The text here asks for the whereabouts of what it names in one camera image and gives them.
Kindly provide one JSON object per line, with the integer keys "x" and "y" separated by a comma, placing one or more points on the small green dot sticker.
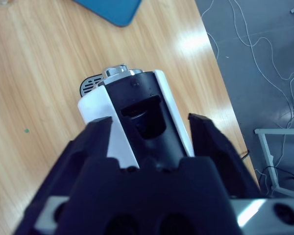
{"x": 26, "y": 131}

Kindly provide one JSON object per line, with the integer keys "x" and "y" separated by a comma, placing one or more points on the white capsule coffee machine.
{"x": 95, "y": 107}

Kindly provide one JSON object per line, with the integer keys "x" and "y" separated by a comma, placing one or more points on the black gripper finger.
{"x": 218, "y": 147}
{"x": 63, "y": 171}

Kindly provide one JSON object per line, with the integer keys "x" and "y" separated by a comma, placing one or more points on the teal plastic tray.
{"x": 112, "y": 12}

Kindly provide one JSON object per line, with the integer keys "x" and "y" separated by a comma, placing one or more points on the silver grille drip tray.
{"x": 88, "y": 85}

